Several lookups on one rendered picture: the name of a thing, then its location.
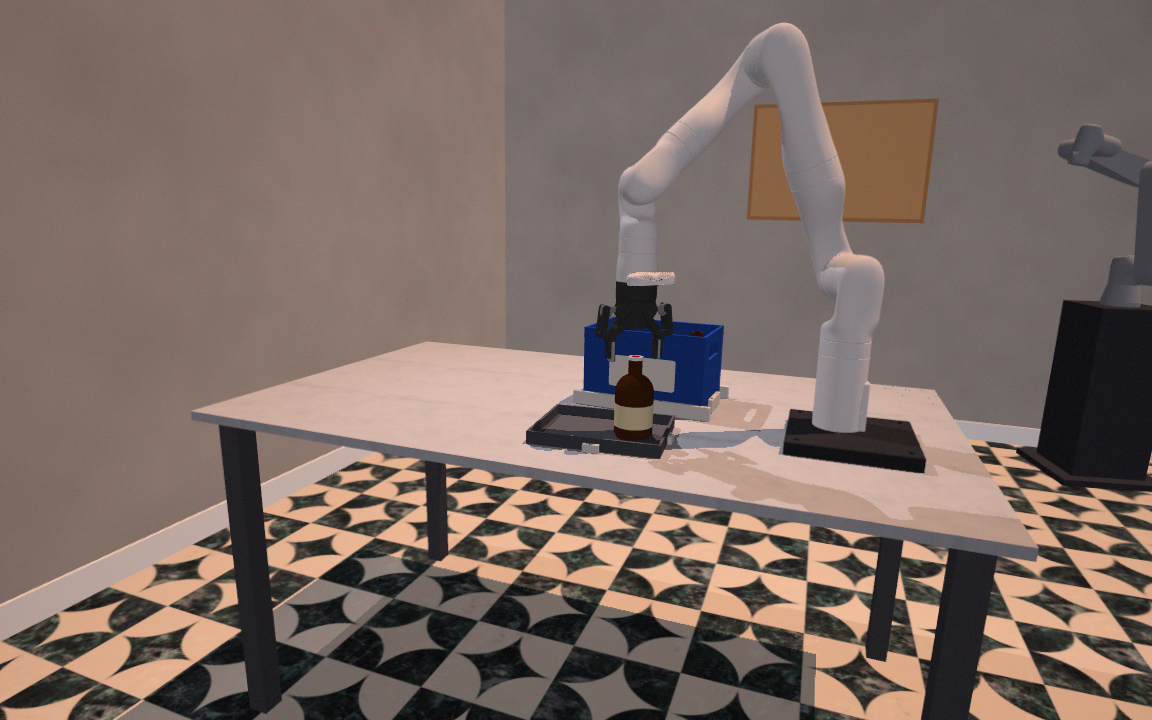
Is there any blue plastic crate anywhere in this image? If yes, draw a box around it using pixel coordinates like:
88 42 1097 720
583 321 722 407

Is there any brown bottle with white and red cap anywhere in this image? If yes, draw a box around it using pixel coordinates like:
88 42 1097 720
614 355 654 441

